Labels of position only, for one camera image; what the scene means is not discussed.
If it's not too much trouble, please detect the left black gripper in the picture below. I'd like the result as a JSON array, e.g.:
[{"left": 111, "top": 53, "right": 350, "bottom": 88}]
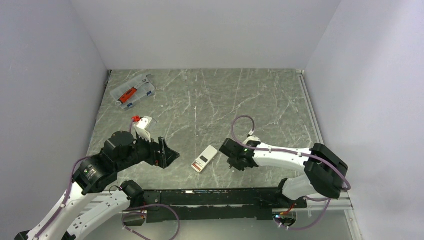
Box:
[{"left": 116, "top": 130, "right": 180, "bottom": 171}]

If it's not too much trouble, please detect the white remote control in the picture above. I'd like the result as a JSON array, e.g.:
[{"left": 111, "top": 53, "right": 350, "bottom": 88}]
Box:
[{"left": 191, "top": 145, "right": 218, "bottom": 174}]

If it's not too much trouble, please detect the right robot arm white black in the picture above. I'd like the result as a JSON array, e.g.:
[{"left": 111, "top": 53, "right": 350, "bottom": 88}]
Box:
[{"left": 219, "top": 136, "right": 349, "bottom": 208}]

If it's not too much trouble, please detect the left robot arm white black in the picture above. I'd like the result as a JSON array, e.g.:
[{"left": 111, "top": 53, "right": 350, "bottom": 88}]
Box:
[{"left": 15, "top": 131, "right": 180, "bottom": 240}]

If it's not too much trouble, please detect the clear plastic organizer box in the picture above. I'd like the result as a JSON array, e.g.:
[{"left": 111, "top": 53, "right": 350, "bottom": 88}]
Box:
[{"left": 110, "top": 74, "right": 156, "bottom": 110}]

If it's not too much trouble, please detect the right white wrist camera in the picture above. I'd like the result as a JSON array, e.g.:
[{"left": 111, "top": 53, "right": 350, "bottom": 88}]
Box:
[{"left": 242, "top": 135, "right": 261, "bottom": 147}]

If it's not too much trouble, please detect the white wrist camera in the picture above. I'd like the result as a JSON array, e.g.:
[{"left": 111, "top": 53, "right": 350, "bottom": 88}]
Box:
[
  {"left": 242, "top": 135, "right": 261, "bottom": 147},
  {"left": 131, "top": 115, "right": 157, "bottom": 143}
]

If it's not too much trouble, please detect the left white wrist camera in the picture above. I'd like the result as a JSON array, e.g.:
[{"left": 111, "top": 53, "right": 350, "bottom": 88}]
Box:
[{"left": 131, "top": 115, "right": 157, "bottom": 143}]

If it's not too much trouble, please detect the black base frame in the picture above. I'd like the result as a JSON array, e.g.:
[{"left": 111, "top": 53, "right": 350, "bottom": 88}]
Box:
[{"left": 129, "top": 187, "right": 307, "bottom": 223}]

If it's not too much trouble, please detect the red handled tool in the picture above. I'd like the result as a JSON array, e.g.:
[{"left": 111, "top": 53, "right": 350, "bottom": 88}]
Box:
[{"left": 117, "top": 87, "right": 137, "bottom": 104}]

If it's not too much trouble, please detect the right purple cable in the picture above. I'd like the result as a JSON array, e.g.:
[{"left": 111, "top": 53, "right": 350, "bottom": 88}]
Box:
[{"left": 230, "top": 114, "right": 352, "bottom": 232}]

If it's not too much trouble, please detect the purple cable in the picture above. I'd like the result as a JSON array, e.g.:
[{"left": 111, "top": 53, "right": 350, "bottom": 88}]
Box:
[
  {"left": 33, "top": 155, "right": 100, "bottom": 240},
  {"left": 230, "top": 114, "right": 352, "bottom": 232}
]

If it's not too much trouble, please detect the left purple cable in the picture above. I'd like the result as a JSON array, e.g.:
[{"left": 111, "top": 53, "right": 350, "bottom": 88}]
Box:
[{"left": 33, "top": 155, "right": 100, "bottom": 240}]

